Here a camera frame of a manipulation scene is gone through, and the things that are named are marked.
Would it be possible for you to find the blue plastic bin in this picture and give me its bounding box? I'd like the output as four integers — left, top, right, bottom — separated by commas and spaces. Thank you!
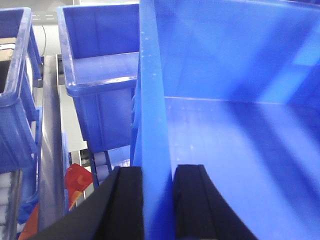
133, 0, 320, 240
0, 7, 43, 225

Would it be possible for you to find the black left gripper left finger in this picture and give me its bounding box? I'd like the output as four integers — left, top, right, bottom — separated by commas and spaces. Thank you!
32, 166, 144, 240

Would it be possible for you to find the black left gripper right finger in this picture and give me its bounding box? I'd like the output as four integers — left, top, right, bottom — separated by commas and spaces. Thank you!
173, 164, 256, 240

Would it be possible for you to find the red cardboard package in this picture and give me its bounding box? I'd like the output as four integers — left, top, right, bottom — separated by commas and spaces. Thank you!
18, 163, 93, 240

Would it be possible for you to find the blue bin rear center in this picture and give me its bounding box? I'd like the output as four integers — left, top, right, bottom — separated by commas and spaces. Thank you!
57, 3, 140, 153

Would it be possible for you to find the metal divider rail left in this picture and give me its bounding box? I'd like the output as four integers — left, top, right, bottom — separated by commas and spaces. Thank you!
38, 55, 65, 231

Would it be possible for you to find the roller track rail left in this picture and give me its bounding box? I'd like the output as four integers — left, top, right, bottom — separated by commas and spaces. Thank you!
0, 170, 22, 240

